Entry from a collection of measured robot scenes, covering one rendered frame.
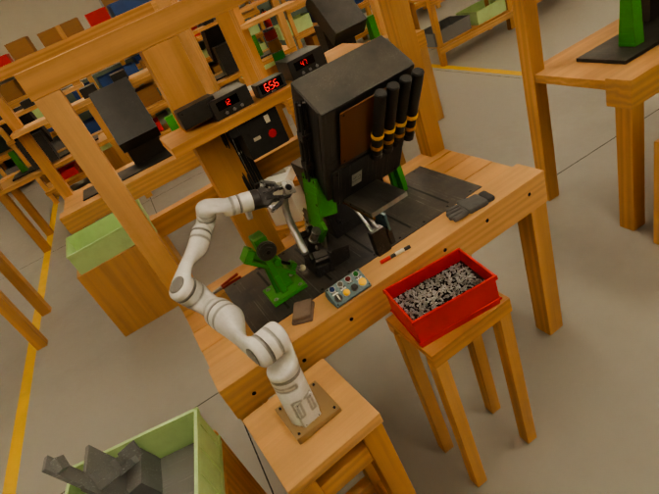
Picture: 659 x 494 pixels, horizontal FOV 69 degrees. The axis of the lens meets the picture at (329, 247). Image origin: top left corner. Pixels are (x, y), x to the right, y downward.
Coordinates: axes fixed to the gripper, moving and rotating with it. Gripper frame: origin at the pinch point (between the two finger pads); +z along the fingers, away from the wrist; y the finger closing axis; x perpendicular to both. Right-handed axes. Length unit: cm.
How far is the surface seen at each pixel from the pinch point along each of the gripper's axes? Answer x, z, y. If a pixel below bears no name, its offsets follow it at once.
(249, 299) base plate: 28.8, -22.5, -28.6
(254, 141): -2.3, -4.2, 22.3
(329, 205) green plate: -4.7, 11.7, -12.5
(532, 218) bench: -6, 93, -45
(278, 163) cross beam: 22.9, 10.6, 24.0
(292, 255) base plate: 32.2, 2.7, -15.9
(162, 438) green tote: 6, -68, -66
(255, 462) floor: 103, -35, -91
